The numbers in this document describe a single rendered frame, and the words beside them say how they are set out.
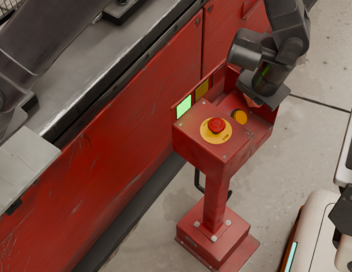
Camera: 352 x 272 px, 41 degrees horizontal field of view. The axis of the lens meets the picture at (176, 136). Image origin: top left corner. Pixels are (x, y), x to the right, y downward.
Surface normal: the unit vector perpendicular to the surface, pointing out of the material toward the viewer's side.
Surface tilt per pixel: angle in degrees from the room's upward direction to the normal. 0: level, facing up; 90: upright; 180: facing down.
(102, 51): 0
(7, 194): 0
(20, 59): 70
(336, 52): 0
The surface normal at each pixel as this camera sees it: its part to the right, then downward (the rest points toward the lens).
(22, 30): -0.22, 0.64
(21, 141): -0.02, -0.54
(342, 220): -0.38, 0.79
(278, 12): -0.38, 0.51
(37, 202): 0.81, 0.49
